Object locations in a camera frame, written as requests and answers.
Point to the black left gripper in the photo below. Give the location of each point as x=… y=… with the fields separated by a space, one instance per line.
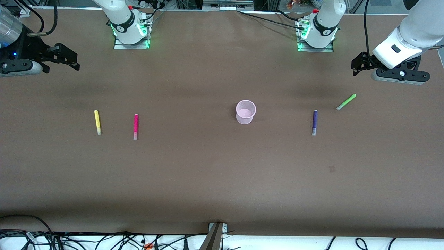
x=363 y=61

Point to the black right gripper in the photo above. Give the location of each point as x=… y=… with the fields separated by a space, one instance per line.
x=32 y=49

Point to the purple pen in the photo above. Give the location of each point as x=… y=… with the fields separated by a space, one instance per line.
x=314 y=122

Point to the pink pen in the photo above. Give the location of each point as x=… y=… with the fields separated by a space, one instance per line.
x=135 y=125

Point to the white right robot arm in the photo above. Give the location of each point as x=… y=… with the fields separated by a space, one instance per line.
x=125 y=21

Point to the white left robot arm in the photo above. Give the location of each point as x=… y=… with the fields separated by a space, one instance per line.
x=412 y=27

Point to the pink plastic cup holder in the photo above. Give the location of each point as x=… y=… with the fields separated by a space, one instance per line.
x=246 y=113

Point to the green pen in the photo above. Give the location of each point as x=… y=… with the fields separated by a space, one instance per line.
x=347 y=101

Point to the yellow pen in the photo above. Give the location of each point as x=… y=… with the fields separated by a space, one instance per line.
x=97 y=122

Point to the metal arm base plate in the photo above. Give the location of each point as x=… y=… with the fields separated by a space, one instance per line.
x=119 y=45
x=301 y=48

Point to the metal table corner bracket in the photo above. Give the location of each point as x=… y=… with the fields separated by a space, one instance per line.
x=25 y=12

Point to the aluminium frame rail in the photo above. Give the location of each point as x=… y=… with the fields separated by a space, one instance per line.
x=227 y=4

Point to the metal table edge bracket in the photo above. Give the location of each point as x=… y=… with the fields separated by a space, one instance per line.
x=214 y=236

